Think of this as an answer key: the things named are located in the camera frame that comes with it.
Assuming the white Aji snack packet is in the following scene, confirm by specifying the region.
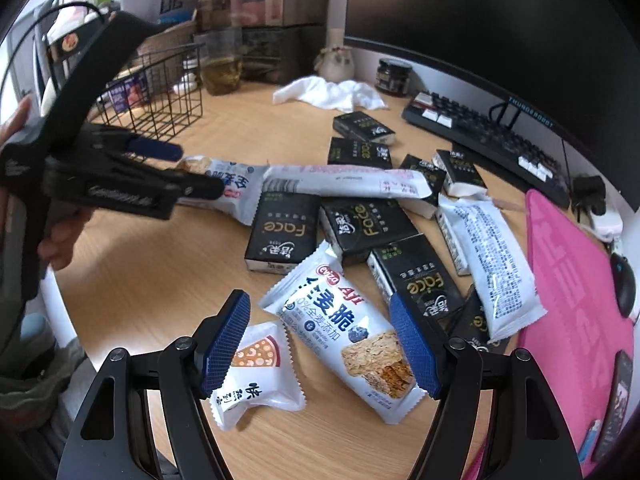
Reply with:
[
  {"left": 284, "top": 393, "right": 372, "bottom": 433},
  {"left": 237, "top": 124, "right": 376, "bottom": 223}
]
[{"left": 176, "top": 155, "right": 269, "bottom": 226}]

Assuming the small white pizza snack packet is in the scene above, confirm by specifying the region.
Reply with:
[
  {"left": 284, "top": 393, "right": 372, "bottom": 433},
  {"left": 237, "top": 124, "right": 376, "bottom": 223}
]
[{"left": 209, "top": 322, "right": 306, "bottom": 431}]

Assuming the Aji wheat cracker packet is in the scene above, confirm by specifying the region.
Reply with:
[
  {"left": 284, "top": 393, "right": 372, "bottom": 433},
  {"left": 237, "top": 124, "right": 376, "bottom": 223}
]
[{"left": 259, "top": 242, "right": 425, "bottom": 425}]

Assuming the dark desktop drawer organizer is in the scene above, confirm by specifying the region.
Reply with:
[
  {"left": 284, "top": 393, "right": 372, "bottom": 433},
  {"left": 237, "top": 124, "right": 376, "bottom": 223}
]
[{"left": 195, "top": 0, "right": 329, "bottom": 84}]

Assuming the person's left hand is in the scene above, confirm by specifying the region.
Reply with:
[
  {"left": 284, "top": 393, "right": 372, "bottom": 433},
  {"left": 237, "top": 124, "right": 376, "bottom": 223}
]
[{"left": 1, "top": 96, "right": 94, "bottom": 271}]

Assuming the black Face box bottom right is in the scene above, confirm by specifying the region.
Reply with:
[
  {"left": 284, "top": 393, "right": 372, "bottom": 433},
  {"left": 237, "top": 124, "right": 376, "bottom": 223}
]
[{"left": 448, "top": 285, "right": 509, "bottom": 354}]

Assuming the white text-printed snack packet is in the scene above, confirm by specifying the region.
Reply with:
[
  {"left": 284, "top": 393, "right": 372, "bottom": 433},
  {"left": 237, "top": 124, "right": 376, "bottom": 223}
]
[{"left": 439, "top": 196, "right": 547, "bottom": 341}]

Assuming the black Face box left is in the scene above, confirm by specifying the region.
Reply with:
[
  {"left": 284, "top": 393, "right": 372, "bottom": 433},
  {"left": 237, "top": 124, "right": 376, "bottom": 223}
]
[{"left": 244, "top": 192, "right": 321, "bottom": 275}]

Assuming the long white pink snack packet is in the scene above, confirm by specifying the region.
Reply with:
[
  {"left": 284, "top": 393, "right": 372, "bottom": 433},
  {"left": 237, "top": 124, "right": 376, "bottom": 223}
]
[{"left": 262, "top": 165, "right": 432, "bottom": 200}]

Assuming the black Face box front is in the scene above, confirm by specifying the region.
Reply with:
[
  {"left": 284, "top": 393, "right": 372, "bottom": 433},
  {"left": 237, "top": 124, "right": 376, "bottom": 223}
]
[{"left": 367, "top": 234, "right": 464, "bottom": 320}]

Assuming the glass cup with tea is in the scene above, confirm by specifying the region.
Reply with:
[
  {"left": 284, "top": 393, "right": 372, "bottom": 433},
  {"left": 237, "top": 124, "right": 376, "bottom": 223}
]
[{"left": 194, "top": 27, "right": 242, "bottom": 96}]

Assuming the pink desk mat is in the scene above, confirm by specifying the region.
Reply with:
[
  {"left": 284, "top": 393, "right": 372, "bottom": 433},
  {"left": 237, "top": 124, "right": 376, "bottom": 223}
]
[{"left": 462, "top": 188, "right": 637, "bottom": 480}]

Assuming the white crumpled cloth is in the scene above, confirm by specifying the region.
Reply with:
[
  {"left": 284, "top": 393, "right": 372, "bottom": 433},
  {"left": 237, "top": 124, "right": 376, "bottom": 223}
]
[{"left": 272, "top": 76, "right": 387, "bottom": 113}]

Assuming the black Face box right middle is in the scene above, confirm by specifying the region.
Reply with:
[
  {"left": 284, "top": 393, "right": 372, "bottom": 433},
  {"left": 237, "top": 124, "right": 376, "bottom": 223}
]
[{"left": 398, "top": 154, "right": 446, "bottom": 219}]

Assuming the black smartphone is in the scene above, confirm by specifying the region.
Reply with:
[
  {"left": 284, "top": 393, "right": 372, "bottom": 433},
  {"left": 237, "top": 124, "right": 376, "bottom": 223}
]
[{"left": 591, "top": 350, "right": 632, "bottom": 463}]

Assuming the small ceramic cat figurine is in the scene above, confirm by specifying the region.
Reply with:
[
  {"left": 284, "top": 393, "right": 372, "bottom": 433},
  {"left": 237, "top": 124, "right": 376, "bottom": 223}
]
[{"left": 314, "top": 47, "right": 356, "bottom": 84}]

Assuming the black Face box near keyboard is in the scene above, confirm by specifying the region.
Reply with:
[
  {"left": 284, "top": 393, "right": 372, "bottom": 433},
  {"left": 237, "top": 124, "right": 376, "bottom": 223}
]
[{"left": 433, "top": 150, "right": 488, "bottom": 198}]

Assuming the black computer mouse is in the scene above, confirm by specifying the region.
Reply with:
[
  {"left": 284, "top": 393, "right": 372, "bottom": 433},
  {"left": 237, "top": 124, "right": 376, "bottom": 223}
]
[{"left": 610, "top": 252, "right": 636, "bottom": 318}]

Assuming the white power strip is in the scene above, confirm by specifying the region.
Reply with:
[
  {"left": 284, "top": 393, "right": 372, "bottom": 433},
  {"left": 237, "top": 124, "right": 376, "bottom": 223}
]
[{"left": 572, "top": 173, "right": 625, "bottom": 244}]

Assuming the dark glass jar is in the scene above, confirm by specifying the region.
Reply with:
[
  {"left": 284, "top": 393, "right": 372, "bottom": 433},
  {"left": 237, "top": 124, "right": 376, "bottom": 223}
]
[{"left": 375, "top": 58, "right": 412, "bottom": 96}]

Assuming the black mechanical keyboard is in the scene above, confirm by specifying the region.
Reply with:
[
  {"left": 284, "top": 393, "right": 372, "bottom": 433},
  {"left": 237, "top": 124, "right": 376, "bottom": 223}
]
[{"left": 401, "top": 92, "right": 570, "bottom": 209}]

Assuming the black curved monitor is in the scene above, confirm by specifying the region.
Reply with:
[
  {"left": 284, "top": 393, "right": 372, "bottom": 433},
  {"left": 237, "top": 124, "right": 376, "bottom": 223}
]
[{"left": 345, "top": 0, "right": 639, "bottom": 207}]

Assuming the black wire basket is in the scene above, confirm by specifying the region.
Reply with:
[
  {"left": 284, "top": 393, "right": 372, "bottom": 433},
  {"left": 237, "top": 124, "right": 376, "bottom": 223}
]
[{"left": 87, "top": 42, "right": 203, "bottom": 141}]

